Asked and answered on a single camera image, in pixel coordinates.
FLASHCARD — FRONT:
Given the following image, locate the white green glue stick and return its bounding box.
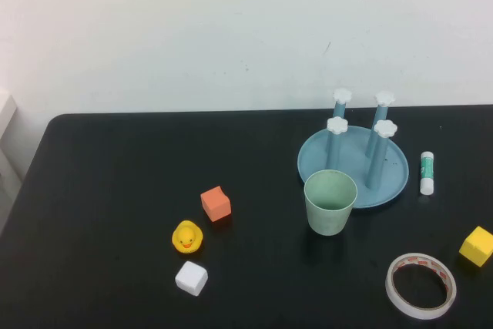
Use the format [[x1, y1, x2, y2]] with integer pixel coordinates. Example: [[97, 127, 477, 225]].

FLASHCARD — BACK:
[[419, 151, 437, 196]]

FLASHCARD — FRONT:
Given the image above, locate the white tape roll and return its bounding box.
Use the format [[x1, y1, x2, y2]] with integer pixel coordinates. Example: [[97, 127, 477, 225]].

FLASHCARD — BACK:
[[385, 252, 458, 321]]

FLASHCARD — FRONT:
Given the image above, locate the white foam cube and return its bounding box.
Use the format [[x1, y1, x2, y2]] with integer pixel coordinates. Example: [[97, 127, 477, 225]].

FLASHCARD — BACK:
[[174, 260, 210, 297]]

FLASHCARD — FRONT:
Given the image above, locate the orange foam cube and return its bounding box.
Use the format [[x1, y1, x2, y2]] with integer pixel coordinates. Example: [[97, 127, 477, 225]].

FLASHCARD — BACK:
[[200, 185, 232, 223]]

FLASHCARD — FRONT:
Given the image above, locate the light green plastic cup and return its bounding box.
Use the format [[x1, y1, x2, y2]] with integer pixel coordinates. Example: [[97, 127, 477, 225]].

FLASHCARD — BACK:
[[304, 169, 358, 237]]

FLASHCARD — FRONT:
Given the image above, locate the blue cup stand with posts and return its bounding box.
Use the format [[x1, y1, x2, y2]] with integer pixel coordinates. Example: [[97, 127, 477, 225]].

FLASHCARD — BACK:
[[297, 88, 410, 210]]

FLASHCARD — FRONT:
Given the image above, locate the yellow foam cube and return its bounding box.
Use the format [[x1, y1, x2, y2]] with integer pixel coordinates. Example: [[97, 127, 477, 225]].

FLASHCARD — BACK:
[[458, 225, 493, 268]]

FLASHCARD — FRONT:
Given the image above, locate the yellow rubber duck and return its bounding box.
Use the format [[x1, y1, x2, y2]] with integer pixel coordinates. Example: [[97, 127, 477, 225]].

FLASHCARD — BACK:
[[171, 220, 204, 255]]

